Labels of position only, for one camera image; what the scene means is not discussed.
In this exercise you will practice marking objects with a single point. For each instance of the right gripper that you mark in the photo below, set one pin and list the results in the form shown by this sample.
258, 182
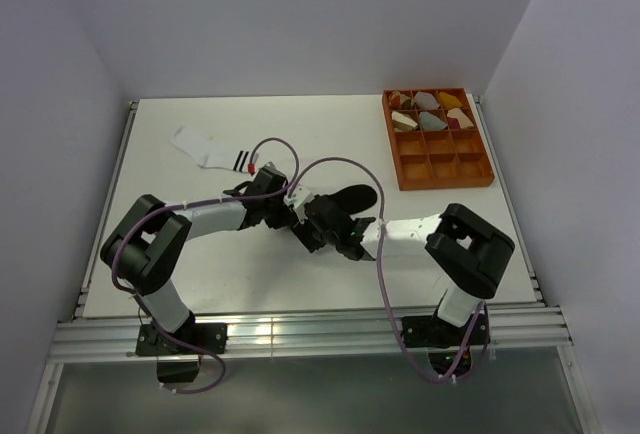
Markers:
302, 232

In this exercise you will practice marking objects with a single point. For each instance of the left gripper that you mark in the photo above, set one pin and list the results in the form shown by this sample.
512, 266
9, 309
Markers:
283, 220

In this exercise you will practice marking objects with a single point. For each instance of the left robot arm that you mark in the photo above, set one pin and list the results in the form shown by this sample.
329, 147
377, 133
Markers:
143, 250

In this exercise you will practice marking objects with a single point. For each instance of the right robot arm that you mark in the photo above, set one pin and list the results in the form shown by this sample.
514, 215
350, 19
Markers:
470, 251

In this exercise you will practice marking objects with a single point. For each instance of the orange compartment tray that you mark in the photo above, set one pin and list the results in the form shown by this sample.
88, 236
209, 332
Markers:
447, 159

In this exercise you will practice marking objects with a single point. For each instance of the white brown rolled sock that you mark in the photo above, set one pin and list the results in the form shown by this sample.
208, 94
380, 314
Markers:
403, 122

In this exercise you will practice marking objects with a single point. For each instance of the brown orange rolled sock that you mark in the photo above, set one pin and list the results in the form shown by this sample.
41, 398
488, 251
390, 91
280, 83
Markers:
399, 100

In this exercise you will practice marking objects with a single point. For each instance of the grey teal rolled sock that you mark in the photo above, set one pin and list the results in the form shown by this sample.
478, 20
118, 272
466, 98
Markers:
431, 122

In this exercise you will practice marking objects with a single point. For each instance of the grey white rolled sock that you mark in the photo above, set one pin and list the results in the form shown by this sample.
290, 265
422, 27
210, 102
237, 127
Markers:
426, 101

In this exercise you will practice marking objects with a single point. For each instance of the pink maroon rolled sock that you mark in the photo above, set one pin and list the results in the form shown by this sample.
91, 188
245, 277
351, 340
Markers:
458, 119

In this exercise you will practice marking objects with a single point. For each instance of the yellow rolled sock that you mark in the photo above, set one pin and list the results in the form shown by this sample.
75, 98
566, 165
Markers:
449, 101

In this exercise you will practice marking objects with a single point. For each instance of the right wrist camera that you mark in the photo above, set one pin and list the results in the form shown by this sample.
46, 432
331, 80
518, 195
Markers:
297, 199

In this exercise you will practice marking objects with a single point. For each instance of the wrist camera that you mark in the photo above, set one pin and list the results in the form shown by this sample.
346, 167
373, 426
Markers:
268, 173
297, 199

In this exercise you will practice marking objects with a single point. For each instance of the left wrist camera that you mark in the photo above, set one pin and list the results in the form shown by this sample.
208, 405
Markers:
268, 173

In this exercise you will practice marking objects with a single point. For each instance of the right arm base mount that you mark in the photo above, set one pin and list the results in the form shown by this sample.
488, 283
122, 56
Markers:
431, 332

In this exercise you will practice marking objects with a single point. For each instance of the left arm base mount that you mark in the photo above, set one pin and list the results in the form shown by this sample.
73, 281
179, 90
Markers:
193, 339

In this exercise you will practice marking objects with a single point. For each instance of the aluminium front rail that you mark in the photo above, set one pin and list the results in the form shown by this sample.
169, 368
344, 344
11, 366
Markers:
290, 335

